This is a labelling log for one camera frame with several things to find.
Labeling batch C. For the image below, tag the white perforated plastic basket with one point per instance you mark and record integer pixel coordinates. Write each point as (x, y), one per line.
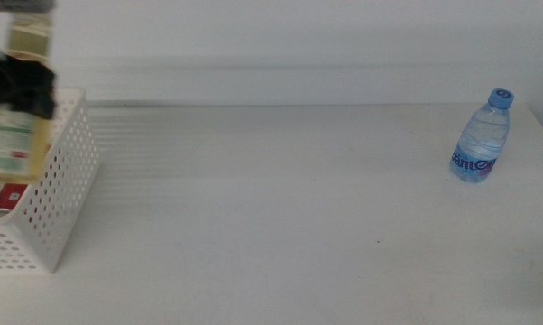
(73, 97)

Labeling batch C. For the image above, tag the red cola can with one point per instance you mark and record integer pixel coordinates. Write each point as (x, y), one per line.
(7, 198)

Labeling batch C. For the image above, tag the clear water bottle blue cap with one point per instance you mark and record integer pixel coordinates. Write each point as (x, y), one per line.
(479, 144)

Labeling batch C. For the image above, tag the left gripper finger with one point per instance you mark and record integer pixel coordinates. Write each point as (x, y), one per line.
(32, 88)

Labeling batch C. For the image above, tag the yellow juice bottle white cap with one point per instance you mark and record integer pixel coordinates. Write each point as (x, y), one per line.
(14, 144)

